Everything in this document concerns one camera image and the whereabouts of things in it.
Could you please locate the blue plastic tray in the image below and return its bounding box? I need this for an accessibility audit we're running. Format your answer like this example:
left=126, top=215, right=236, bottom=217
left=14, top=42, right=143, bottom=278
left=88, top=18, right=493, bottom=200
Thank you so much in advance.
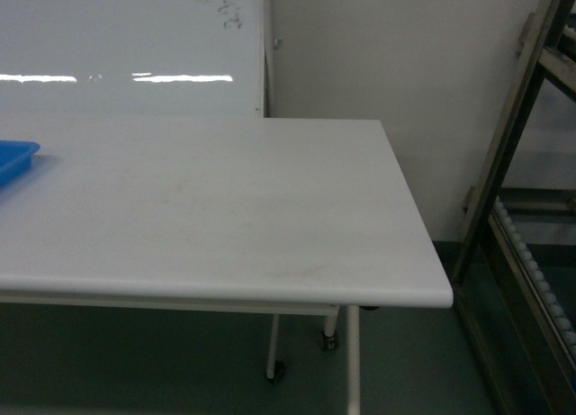
left=0, top=140, right=41, bottom=187

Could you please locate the white whiteboard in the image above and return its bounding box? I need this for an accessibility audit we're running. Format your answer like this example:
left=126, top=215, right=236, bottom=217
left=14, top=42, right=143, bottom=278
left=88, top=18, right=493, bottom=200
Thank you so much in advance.
left=1, top=0, right=269, bottom=116

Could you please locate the white folding table frame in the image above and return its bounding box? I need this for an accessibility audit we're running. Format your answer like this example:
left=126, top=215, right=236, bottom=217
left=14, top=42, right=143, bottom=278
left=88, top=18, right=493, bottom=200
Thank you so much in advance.
left=1, top=291, right=361, bottom=414

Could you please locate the steel flow rack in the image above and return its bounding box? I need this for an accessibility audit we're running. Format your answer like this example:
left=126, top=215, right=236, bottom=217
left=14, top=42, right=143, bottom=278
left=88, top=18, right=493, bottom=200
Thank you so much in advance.
left=449, top=0, right=575, bottom=414

